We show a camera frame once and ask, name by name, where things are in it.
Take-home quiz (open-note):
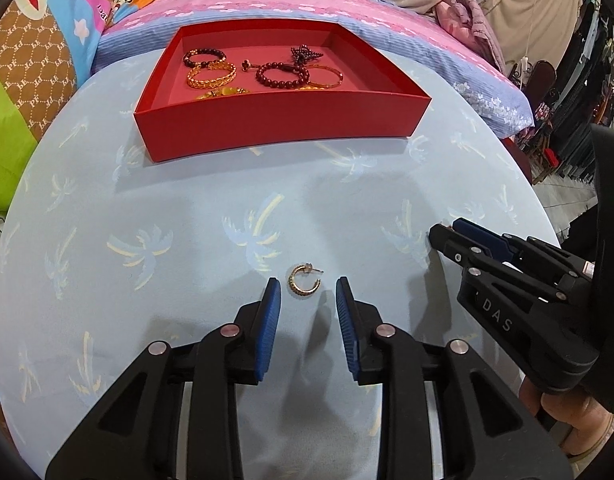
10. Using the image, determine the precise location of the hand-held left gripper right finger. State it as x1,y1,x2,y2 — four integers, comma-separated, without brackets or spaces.
335,276,573,480

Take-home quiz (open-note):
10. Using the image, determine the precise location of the gold chain bracelet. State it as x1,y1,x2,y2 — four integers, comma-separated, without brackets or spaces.
187,62,237,88

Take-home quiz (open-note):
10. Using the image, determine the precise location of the red cardboard box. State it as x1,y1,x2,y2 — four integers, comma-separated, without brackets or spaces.
133,21,433,164

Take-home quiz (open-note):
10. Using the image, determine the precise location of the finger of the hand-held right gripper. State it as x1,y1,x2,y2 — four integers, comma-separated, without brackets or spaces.
452,217,594,282
428,225,589,369

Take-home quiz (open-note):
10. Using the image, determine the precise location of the pink quilted cloth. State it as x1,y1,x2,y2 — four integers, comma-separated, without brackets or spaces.
434,0,505,68

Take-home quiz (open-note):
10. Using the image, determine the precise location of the pink purple striped bedding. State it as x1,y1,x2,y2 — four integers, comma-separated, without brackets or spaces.
94,0,533,138

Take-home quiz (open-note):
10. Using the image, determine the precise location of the gold bangle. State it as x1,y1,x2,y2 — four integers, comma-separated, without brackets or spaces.
304,64,344,89

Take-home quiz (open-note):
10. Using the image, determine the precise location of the person's right hand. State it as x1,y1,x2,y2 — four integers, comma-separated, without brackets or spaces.
517,379,614,472

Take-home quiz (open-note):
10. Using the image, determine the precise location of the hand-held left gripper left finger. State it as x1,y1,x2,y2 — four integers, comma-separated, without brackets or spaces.
44,276,283,480

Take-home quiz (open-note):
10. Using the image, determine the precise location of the black and gold bead bracelet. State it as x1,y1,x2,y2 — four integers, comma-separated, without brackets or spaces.
183,48,223,69

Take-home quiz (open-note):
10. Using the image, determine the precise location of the rack of hanging clothes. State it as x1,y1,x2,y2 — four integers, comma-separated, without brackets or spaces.
552,0,614,181

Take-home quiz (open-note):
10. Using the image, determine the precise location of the palm print blue tablecloth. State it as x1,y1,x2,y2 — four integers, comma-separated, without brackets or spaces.
0,50,563,480

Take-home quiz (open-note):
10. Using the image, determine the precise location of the gold hoop earring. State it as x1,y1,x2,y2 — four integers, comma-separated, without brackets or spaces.
288,262,324,298

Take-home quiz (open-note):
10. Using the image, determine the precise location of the dark red bead bracelet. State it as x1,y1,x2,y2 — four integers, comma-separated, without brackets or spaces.
255,61,308,90

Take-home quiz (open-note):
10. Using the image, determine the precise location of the pale yellow bead bracelet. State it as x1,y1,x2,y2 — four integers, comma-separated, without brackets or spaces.
194,87,250,101

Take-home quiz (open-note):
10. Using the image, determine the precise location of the dark wooden chair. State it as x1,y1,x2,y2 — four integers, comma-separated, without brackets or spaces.
507,57,558,111

